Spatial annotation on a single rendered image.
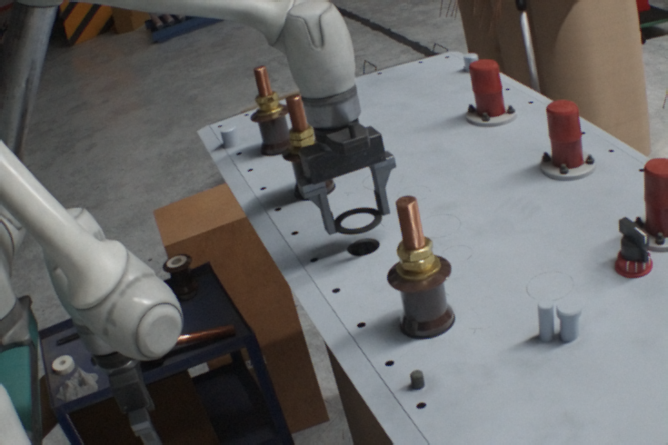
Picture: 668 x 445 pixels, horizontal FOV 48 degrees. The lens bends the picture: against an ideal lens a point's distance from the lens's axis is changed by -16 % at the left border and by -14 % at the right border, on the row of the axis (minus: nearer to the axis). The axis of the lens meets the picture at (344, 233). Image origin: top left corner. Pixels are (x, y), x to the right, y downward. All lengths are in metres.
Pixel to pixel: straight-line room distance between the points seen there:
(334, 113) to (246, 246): 1.45
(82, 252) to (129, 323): 0.10
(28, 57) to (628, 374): 1.18
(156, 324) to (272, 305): 1.94
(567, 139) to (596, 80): 2.35
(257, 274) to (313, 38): 1.60
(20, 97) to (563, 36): 2.81
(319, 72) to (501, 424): 0.61
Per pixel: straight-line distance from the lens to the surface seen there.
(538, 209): 1.54
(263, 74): 1.90
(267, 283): 2.84
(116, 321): 0.97
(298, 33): 1.31
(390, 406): 1.15
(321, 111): 1.35
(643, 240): 1.30
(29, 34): 1.53
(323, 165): 1.39
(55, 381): 2.35
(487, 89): 1.88
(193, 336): 2.22
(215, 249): 2.74
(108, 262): 0.98
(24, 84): 1.57
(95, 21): 11.65
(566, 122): 1.60
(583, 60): 3.90
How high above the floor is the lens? 2.11
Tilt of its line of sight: 29 degrees down
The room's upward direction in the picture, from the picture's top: 13 degrees counter-clockwise
